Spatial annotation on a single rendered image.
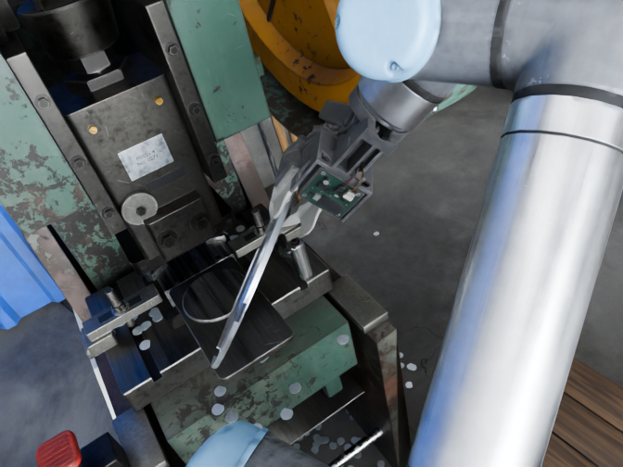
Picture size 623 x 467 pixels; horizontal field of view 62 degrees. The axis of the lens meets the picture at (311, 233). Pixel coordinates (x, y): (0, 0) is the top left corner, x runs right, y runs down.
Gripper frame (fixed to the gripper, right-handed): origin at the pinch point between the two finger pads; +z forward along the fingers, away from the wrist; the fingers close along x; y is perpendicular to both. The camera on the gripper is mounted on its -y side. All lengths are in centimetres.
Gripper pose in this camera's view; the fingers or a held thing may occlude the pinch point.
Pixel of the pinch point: (283, 212)
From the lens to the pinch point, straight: 65.6
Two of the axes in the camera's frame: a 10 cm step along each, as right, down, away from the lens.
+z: -5.6, 5.7, 6.0
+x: 8.3, 4.6, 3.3
